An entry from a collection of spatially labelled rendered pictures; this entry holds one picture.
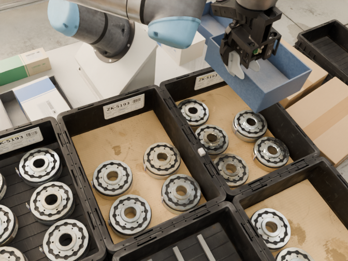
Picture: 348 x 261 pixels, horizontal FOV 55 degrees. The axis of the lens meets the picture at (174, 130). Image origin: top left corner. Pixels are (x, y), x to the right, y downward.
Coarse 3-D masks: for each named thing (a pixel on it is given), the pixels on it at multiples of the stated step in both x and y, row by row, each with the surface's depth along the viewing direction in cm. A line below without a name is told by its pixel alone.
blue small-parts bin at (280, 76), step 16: (224, 32) 81; (208, 48) 81; (272, 64) 86; (288, 64) 81; (304, 64) 77; (224, 80) 81; (240, 80) 76; (256, 80) 82; (272, 80) 83; (288, 80) 74; (304, 80) 78; (240, 96) 78; (256, 96) 73; (272, 96) 74; (256, 112) 76
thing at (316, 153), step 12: (192, 72) 102; (204, 72) 103; (168, 96) 96; (288, 120) 95; (192, 132) 90; (300, 132) 93; (312, 144) 91; (204, 156) 85; (312, 156) 88; (216, 168) 84; (288, 168) 86; (264, 180) 83; (228, 192) 80; (240, 192) 80
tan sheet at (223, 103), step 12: (204, 96) 110; (216, 96) 111; (228, 96) 111; (216, 108) 108; (228, 108) 108; (240, 108) 109; (216, 120) 105; (228, 120) 106; (228, 132) 103; (228, 144) 100; (240, 144) 101; (252, 144) 101; (240, 156) 98; (252, 168) 96; (252, 180) 94
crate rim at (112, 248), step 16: (112, 96) 94; (128, 96) 95; (160, 96) 96; (64, 112) 89; (64, 128) 86; (192, 144) 87; (80, 176) 79; (208, 176) 83; (224, 192) 80; (96, 208) 75; (160, 224) 74; (128, 240) 71
